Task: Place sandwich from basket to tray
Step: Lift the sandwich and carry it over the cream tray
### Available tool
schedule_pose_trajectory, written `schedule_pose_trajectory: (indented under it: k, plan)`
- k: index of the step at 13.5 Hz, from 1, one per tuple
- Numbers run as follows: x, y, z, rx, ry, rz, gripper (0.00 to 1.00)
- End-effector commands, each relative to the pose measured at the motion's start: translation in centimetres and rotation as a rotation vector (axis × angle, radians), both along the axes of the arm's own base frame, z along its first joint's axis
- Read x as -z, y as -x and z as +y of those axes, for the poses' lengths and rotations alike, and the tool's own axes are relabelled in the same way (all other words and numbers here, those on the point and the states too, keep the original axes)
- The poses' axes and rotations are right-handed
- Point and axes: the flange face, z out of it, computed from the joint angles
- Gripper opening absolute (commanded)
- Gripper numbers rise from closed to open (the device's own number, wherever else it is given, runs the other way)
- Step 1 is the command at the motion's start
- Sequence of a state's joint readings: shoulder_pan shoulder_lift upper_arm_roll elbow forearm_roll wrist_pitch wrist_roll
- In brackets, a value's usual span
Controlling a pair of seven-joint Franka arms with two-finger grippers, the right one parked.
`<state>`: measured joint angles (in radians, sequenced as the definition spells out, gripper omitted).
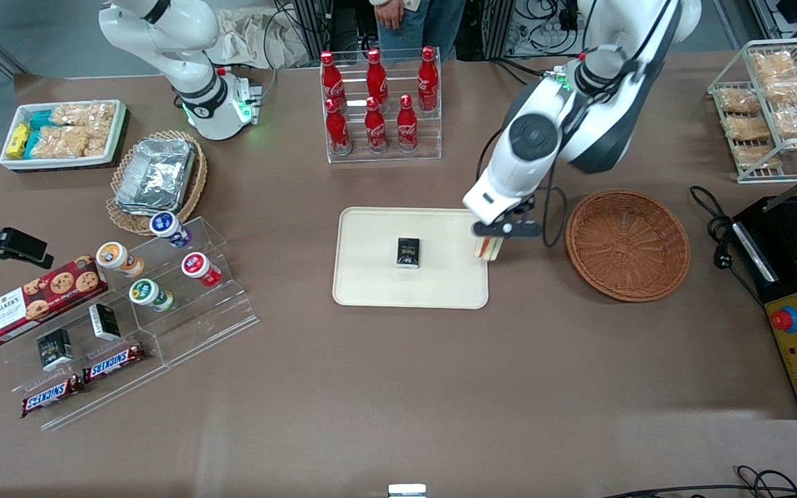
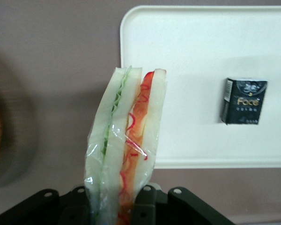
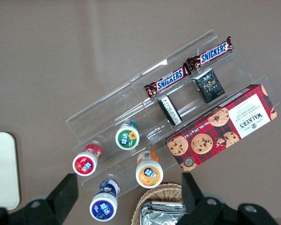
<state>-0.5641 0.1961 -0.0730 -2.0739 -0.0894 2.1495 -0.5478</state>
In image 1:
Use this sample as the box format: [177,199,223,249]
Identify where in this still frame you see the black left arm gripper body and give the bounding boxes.
[504,196,539,223]

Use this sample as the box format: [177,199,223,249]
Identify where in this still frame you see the triangular sandwich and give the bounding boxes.
[473,235,505,263]

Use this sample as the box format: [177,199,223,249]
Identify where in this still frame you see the brown wicker basket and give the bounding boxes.
[565,189,691,303]

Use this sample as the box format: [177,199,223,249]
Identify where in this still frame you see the white rectangular snack tray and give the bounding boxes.
[0,100,128,172]

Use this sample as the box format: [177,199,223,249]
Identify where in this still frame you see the cream plastic tray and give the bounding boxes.
[332,207,490,310]

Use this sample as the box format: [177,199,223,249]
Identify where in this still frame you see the light woven basket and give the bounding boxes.
[106,129,209,237]

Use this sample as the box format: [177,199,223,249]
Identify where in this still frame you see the person's right hand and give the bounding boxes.
[378,0,405,30]

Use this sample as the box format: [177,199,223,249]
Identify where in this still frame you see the red Walkers cookie box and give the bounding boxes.
[0,255,110,346]

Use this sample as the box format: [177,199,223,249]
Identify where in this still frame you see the orange yogurt cup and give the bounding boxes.
[95,241,145,278]

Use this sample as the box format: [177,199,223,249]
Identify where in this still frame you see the small black carton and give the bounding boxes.
[36,328,75,373]
[88,302,122,342]

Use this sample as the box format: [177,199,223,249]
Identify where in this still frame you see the yellow snack pack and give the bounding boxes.
[6,122,32,160]

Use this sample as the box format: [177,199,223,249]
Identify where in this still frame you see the clear rice cracker pack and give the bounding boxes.
[30,124,114,160]
[51,102,117,128]

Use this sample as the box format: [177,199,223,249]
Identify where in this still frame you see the green yogurt cup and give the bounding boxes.
[128,278,175,313]

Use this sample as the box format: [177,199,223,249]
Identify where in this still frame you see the clear acrylic bottle rack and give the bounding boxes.
[320,47,443,165]

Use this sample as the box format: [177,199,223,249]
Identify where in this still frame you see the teal snack pack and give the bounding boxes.
[24,110,55,157]

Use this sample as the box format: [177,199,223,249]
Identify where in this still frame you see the small black box gold print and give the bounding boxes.
[395,237,422,269]

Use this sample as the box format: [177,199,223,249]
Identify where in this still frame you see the Snickers bar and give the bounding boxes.
[21,373,86,418]
[82,342,147,384]

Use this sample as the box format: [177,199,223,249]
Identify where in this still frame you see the blue lid yogurt cup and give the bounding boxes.
[149,210,193,249]

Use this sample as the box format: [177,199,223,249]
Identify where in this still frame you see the red cola bottle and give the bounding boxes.
[366,48,390,103]
[363,97,390,154]
[396,95,419,153]
[416,46,440,113]
[320,50,346,106]
[324,98,353,156]

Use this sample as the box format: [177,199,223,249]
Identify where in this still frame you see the stack of foil trays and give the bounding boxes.
[114,137,197,216]

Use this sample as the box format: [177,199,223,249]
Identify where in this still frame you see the red yogurt cup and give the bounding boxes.
[181,251,223,288]

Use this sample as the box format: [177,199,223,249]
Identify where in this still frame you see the clear acrylic step display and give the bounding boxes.
[0,216,261,432]

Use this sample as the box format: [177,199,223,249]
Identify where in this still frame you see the person body in cream jacket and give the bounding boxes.
[369,0,467,62]

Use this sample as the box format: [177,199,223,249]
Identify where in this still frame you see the black appliance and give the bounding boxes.
[731,159,797,421]

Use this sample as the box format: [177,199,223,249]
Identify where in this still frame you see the beige crumpled cloth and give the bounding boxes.
[205,6,311,70]

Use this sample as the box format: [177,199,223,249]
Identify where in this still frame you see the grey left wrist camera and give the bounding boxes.
[471,219,545,240]

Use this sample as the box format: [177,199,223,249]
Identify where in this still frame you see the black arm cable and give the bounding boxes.
[475,0,676,248]

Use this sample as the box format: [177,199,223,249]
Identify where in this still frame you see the background cable bundle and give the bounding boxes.
[509,0,580,57]

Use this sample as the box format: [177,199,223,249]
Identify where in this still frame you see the black power cable with plug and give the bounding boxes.
[689,185,767,306]

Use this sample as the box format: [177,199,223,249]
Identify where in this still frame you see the white wire rack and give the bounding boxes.
[707,37,797,185]

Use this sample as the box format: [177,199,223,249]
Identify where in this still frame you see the black floor cable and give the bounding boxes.
[599,465,797,498]

